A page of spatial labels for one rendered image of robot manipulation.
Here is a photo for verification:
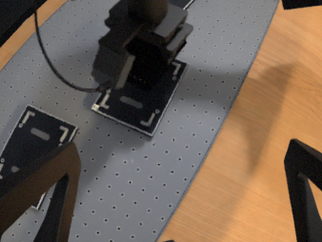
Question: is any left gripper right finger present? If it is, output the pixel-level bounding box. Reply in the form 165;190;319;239
284;138;322;242

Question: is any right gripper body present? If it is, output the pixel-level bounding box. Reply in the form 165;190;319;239
93;0;189;80

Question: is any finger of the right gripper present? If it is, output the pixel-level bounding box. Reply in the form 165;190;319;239
161;23;194;66
105;18;120;30

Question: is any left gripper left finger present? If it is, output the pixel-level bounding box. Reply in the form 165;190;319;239
0;142;81;242

